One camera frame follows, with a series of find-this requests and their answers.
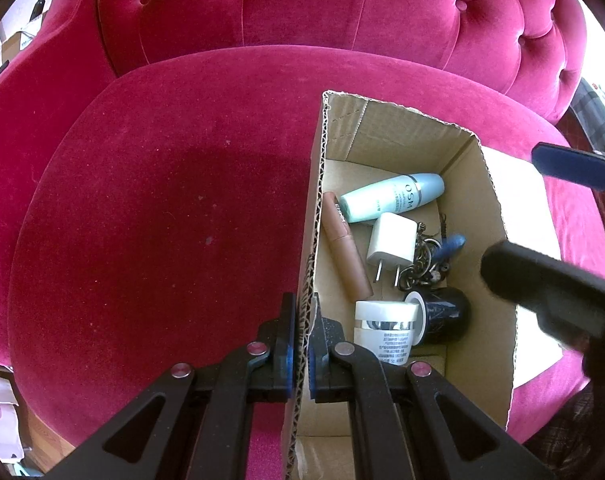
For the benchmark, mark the light blue lotion bottle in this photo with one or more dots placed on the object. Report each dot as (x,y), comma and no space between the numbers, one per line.
(382,200)

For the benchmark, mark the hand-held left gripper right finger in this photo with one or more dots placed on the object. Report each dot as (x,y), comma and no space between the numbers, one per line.
(318,360)

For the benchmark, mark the black round jar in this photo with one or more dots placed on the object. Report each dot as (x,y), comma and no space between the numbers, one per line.
(447,315)

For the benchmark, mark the small white cream jar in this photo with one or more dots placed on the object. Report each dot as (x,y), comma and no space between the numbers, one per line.
(387,330)

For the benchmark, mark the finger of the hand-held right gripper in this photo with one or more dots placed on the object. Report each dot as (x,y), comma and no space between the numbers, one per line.
(532,275)
(567,165)

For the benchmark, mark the key bunch with blue fob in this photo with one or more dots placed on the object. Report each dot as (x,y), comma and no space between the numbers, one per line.
(432,260)

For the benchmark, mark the dark plaid bed blanket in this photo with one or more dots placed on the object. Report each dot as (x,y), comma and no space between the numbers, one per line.
(597,110)

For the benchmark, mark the white plug charger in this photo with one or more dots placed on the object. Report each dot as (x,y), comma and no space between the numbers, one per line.
(391,240)

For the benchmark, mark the white paper bag pink print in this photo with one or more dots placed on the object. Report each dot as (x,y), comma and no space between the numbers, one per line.
(0,410)

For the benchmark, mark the red velvet tufted sofa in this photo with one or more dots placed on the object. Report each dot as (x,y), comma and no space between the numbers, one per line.
(157,185)

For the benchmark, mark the brown lipstick tube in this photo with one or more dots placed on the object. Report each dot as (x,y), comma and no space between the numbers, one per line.
(345,245)

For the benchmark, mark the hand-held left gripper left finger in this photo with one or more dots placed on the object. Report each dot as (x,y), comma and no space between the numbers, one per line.
(282,360)

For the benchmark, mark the brown paper sheet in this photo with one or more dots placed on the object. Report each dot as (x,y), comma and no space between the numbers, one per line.
(522,200)

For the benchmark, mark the small brown cardboard box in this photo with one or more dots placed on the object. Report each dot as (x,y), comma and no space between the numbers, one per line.
(16,45)

